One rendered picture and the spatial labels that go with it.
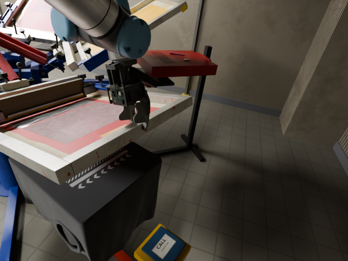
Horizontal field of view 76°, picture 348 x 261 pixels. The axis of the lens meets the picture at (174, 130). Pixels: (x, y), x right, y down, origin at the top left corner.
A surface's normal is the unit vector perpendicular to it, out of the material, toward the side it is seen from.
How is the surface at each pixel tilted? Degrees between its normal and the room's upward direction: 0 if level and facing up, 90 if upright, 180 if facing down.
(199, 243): 0
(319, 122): 90
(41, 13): 32
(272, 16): 90
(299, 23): 90
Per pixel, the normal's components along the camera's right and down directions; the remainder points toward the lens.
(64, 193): 0.12, -0.83
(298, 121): -0.29, 0.50
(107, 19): 0.67, 0.60
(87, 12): 0.50, 0.77
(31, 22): 0.06, -0.42
